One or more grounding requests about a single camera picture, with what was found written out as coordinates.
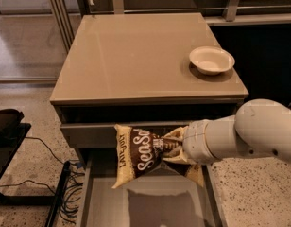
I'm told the bundle of black cables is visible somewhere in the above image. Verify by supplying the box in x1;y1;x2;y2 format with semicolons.
59;161;86;224

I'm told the brown sea salt chip bag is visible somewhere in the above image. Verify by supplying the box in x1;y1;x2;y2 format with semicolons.
112;124;204;189

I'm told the grey top drawer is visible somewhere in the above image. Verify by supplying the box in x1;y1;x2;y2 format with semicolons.
60;121;189;148

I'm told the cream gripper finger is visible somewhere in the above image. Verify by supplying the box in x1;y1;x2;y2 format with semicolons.
163;148;196;165
166;126;187;142

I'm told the grey drawer cabinet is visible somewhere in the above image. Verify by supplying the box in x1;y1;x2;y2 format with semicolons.
49;12;249;227

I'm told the black table at left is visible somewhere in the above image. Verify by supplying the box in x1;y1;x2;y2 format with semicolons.
0;123;31;206

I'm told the black cable on floor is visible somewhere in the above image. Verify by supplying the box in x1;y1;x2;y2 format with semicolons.
25;136;65;166

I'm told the dark object on black table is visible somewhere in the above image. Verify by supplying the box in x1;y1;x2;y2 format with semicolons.
0;109;24;140

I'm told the open grey middle drawer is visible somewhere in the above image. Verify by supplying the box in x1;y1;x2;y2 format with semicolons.
76;148;228;227

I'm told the metal shelf rail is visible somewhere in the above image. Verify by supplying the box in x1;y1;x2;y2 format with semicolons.
205;0;291;26

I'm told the white paper bowl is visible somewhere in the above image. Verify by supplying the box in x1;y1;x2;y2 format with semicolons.
189;46;235;76

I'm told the black power strip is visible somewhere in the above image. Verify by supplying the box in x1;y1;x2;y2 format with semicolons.
44;161;70;227

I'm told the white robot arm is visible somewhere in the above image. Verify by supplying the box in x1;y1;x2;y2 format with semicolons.
165;99;291;165

